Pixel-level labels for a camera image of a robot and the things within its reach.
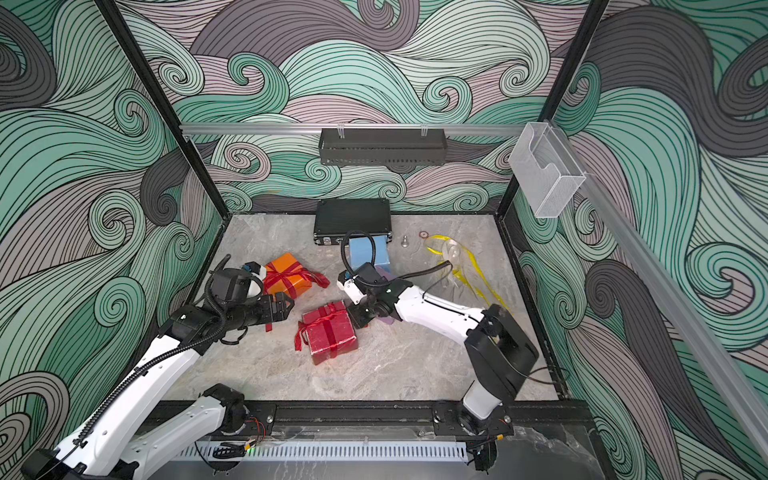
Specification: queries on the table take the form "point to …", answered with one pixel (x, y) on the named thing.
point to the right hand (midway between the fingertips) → (349, 315)
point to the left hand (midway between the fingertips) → (280, 302)
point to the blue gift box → (360, 251)
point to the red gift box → (342, 329)
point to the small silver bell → (405, 243)
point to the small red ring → (423, 234)
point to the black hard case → (337, 217)
